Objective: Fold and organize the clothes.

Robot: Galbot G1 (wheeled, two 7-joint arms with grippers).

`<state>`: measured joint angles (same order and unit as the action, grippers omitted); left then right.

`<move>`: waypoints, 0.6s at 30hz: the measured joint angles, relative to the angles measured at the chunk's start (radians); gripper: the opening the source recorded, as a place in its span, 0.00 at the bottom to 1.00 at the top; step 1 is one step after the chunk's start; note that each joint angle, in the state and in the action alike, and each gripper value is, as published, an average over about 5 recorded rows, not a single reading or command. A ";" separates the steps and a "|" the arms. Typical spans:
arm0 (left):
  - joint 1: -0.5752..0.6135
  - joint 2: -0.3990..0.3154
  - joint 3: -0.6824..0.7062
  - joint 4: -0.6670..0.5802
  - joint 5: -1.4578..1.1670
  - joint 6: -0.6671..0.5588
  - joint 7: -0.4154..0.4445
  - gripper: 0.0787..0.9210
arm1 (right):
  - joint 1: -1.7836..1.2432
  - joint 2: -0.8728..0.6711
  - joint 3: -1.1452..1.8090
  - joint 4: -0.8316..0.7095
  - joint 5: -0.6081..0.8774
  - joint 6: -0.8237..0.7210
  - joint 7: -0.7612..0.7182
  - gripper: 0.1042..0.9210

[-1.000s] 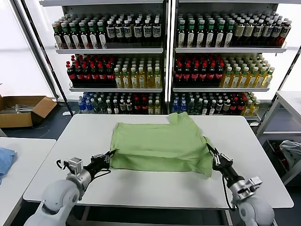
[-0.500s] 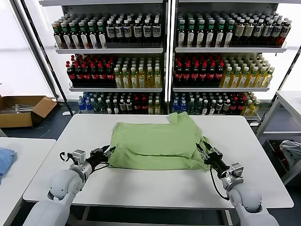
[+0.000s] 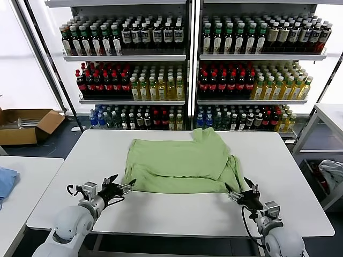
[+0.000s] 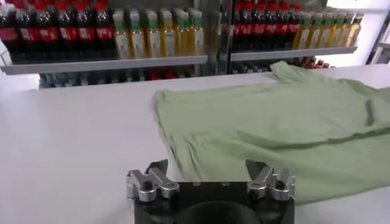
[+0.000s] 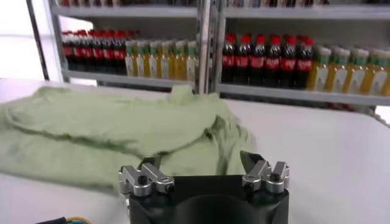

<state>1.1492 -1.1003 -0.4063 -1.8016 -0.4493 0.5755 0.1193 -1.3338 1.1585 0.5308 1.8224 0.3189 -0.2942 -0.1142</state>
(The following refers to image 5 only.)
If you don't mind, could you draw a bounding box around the yellow and blue cable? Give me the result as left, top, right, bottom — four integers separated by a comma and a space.
35, 215, 94, 224

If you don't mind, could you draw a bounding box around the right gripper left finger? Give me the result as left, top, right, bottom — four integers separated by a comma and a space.
118, 155, 176, 198

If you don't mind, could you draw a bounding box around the yellow juice bottle green label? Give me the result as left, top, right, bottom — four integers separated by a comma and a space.
158, 40, 172, 80
360, 48, 388, 96
380, 50, 390, 97
306, 45, 332, 91
135, 41, 147, 78
171, 40, 186, 80
342, 47, 370, 94
124, 41, 137, 77
324, 46, 351, 93
146, 41, 159, 79
185, 40, 199, 82

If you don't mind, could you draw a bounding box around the black metal post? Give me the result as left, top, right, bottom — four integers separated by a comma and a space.
26, 0, 51, 82

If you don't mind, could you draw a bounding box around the cola bottle red cap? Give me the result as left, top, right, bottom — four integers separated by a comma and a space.
91, 29, 104, 74
71, 30, 83, 72
80, 29, 94, 73
235, 34, 251, 85
221, 33, 237, 85
264, 35, 282, 88
279, 35, 298, 89
62, 32, 74, 71
112, 29, 127, 76
102, 29, 115, 75
249, 34, 266, 86
294, 36, 314, 90

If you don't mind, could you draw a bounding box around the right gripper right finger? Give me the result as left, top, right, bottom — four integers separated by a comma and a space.
239, 150, 291, 195

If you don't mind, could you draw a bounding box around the light green shirt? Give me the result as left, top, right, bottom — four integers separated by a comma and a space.
0, 84, 257, 195

